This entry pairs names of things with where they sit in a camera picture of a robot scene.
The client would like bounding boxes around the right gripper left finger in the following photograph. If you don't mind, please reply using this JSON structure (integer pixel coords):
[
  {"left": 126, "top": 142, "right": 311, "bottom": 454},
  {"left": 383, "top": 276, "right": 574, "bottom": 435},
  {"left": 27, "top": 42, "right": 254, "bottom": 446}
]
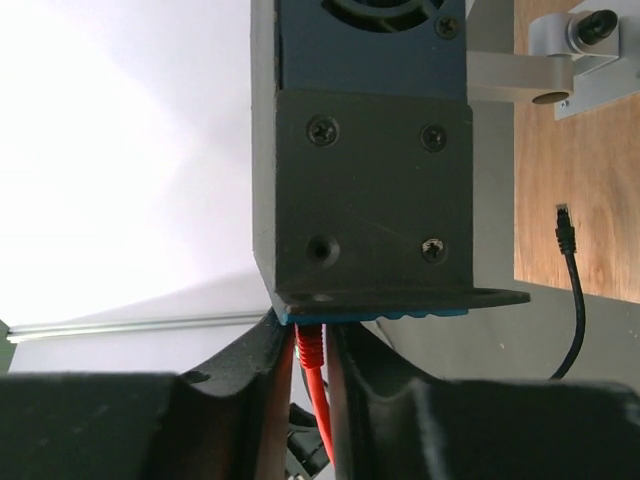
[{"left": 180, "top": 310, "right": 293, "bottom": 479}]

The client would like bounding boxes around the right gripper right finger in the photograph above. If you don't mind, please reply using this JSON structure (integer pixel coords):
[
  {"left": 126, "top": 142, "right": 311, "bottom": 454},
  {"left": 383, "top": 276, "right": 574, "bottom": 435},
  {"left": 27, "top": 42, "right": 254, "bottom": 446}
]
[{"left": 327, "top": 323, "right": 425, "bottom": 479}]

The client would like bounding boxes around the short black cable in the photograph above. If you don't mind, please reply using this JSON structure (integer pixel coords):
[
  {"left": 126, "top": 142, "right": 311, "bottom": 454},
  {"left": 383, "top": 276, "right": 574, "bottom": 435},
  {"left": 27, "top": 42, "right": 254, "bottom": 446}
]
[{"left": 547, "top": 202, "right": 587, "bottom": 381}]

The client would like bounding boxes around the dark grey network switch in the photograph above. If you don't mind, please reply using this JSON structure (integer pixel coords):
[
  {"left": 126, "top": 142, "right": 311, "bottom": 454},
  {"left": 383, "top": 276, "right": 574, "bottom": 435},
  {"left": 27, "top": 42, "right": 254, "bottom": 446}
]
[{"left": 250, "top": 0, "right": 530, "bottom": 325}]

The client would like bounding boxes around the metal mounting bracket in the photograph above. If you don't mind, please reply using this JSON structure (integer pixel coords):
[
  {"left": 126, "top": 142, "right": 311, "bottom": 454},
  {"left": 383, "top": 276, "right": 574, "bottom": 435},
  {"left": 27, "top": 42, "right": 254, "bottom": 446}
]
[{"left": 467, "top": 1, "right": 639, "bottom": 120}]

